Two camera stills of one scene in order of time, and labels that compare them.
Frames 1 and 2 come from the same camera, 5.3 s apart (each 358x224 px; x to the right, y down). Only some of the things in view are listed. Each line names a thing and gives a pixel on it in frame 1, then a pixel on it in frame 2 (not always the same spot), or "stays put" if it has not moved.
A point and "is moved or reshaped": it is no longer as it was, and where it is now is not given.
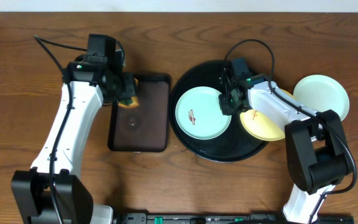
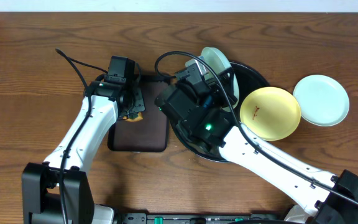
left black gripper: [128, 88] -> [136, 101]
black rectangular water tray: [145, 127] stays put
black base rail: [222, 218] stays put
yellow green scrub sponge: [133, 101] is moved or reshaped
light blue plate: [321, 93] stays put
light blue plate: [199, 115] is moved or reshaped
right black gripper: [223, 98] -> [226, 89]
